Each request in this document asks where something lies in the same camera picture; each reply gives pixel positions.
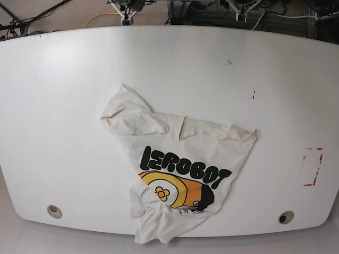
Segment white T-shirt with LeRobot print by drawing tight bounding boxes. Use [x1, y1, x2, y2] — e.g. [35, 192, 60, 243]
[101, 85, 257, 244]

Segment red tape rectangle marker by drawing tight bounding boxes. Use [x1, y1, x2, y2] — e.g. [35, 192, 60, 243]
[299, 148, 324, 186]

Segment white power strip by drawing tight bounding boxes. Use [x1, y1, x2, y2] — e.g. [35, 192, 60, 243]
[315, 4, 338, 21]

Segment yellow cable on floor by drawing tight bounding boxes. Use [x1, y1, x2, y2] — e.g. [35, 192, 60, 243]
[84, 12, 122, 29]

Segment left table cable grommet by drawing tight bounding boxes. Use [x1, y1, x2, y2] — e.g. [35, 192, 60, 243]
[47, 205, 63, 219]

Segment table cable grommet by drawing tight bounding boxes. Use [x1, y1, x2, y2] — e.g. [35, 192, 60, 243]
[47, 205, 63, 219]
[278, 211, 294, 224]

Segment right table cable grommet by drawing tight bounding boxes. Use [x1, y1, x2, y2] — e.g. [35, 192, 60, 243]
[278, 211, 294, 224]

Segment black tripod and cables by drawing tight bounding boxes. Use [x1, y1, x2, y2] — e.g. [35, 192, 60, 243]
[0, 0, 72, 40]

